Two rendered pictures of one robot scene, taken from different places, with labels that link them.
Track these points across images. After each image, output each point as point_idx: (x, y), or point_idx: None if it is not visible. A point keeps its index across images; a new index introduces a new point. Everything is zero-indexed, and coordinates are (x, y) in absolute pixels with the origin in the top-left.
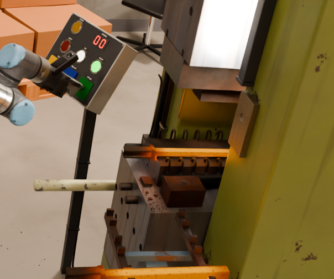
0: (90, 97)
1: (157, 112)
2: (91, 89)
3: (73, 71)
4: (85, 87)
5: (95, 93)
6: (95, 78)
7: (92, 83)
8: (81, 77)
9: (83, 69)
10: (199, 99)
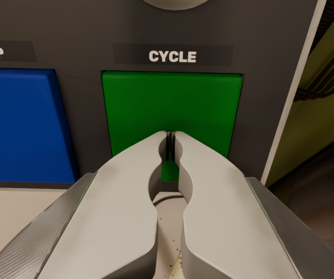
0: (258, 151)
1: None
2: (239, 112)
3: (14, 83)
4: (191, 125)
5: (283, 118)
6: (229, 31)
7: (230, 76)
8: (98, 84)
9: (65, 24)
10: None
